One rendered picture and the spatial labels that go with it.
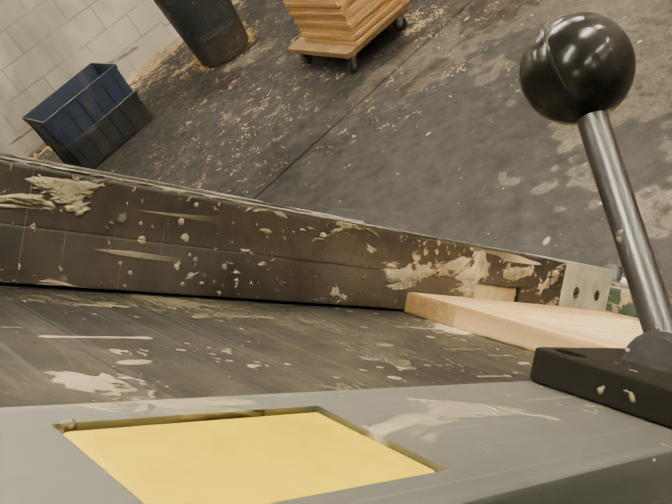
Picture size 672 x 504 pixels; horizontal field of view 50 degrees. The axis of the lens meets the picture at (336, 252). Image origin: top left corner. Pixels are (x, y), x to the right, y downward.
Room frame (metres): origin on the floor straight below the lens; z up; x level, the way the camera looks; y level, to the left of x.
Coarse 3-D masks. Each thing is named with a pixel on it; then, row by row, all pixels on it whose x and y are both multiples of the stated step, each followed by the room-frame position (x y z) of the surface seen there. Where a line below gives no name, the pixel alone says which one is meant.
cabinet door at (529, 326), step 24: (408, 312) 0.49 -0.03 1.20; (432, 312) 0.46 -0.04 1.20; (456, 312) 0.44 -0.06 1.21; (480, 312) 0.43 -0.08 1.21; (504, 312) 0.45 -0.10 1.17; (528, 312) 0.48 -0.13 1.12; (552, 312) 0.50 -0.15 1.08; (576, 312) 0.54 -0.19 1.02; (600, 312) 0.58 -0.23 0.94; (504, 336) 0.40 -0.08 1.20; (528, 336) 0.38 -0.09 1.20; (552, 336) 0.37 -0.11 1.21; (576, 336) 0.36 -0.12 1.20; (600, 336) 0.40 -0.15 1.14; (624, 336) 0.42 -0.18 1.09
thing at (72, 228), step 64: (0, 192) 0.40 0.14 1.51; (64, 192) 0.41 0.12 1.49; (128, 192) 0.43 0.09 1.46; (192, 192) 0.44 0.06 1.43; (0, 256) 0.39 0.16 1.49; (64, 256) 0.40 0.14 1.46; (128, 256) 0.41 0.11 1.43; (192, 256) 0.43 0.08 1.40; (256, 256) 0.45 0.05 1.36; (320, 256) 0.47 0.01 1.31; (384, 256) 0.50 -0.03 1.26; (448, 256) 0.53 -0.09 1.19; (512, 256) 0.56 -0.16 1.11
